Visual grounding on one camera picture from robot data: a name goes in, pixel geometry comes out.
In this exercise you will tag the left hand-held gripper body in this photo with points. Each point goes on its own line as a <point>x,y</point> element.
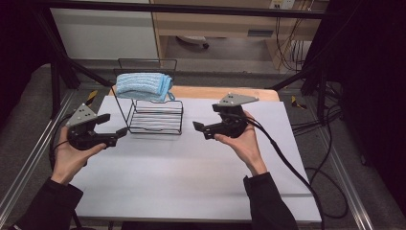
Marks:
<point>81,134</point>

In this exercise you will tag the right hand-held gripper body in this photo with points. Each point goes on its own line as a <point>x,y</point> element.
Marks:
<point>234,126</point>

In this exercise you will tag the blue striped towel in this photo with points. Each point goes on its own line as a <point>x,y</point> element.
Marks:
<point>142,86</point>

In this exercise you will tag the person's right hand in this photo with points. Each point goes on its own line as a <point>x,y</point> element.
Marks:
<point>245,147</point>

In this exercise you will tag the person's left hand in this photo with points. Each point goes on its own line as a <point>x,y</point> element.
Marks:
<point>68,159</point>

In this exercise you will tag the wooden table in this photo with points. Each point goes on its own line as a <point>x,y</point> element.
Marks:
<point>204,92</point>

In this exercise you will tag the white board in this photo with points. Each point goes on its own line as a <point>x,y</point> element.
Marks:
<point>198,166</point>

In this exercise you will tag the chair base with caster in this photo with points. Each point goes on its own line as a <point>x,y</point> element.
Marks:
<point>194,40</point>

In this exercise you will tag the light wooden desk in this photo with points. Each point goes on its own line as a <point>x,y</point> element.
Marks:
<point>217,25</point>

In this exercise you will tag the white cabinet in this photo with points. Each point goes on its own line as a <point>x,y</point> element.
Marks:
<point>102,35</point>

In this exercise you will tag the black curtain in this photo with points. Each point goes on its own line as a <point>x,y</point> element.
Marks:
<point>16,48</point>
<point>370,80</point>

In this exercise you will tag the white power outlet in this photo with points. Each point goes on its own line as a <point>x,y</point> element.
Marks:
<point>282,4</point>

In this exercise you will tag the aluminium rail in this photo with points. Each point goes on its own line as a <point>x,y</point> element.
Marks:
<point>348,179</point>
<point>32,150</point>

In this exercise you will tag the black frame strut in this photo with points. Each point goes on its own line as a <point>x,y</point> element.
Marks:
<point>319,80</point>
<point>63,64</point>

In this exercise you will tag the black horizontal frame bar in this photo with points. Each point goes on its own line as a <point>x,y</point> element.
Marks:
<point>191,9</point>

